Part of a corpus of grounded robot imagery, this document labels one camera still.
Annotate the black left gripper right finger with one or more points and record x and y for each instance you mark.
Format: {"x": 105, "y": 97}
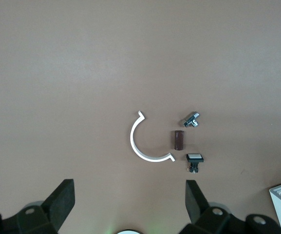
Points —
{"x": 198, "y": 209}

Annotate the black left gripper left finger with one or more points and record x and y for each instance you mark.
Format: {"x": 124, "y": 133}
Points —
{"x": 55, "y": 204}

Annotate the black rectangular white-faced push button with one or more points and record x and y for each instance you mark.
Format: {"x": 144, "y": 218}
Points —
{"x": 195, "y": 159}

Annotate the dark brown cylinder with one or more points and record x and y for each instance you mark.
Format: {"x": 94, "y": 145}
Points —
{"x": 178, "y": 140}

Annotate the small chrome metal fitting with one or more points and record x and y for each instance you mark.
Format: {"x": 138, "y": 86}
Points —
{"x": 191, "y": 119}

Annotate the white semicircular pipe clamp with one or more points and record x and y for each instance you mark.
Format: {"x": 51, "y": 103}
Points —
{"x": 133, "y": 143}

